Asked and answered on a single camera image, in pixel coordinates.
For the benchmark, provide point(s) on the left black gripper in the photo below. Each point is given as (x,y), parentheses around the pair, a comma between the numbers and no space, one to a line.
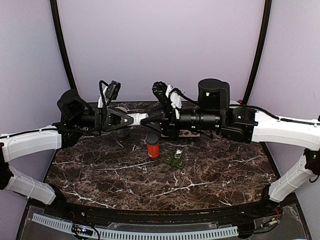
(103,121)

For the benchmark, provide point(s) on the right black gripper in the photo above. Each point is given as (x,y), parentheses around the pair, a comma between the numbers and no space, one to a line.
(167,121)

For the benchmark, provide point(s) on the red pill bottle grey lid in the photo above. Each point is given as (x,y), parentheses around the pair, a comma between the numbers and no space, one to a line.
(153,147)

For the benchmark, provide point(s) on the white pill bottle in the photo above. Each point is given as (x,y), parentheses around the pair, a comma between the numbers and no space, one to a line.
(137,117)

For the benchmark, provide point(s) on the green pill organizer box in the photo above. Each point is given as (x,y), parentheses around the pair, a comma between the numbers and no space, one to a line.
(176,160)

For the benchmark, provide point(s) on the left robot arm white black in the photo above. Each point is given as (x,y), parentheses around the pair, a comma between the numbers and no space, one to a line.
(76,115)

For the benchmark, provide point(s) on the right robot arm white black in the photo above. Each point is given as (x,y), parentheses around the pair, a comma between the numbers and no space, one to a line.
(213,111)

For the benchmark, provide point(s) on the cream ceramic mug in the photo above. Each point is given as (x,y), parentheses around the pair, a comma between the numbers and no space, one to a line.
(124,132)

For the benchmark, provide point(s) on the floral square coaster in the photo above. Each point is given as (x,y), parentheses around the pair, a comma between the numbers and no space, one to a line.
(180,134)

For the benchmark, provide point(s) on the small white bowl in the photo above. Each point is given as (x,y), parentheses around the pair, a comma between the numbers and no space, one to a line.
(233,102)

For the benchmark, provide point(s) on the small circuit board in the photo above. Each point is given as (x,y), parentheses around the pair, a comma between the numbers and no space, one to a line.
(80,230)

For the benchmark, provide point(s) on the black left frame post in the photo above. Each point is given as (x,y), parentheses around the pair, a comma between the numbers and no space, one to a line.
(62,44)

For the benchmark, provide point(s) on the black frame post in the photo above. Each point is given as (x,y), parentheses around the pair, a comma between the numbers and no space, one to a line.
(259,51)
(62,44)

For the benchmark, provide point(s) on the white slotted cable duct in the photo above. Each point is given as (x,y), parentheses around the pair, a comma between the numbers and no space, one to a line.
(110,234)

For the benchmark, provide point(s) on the black right frame post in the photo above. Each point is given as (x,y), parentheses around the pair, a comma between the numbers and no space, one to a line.
(259,51)

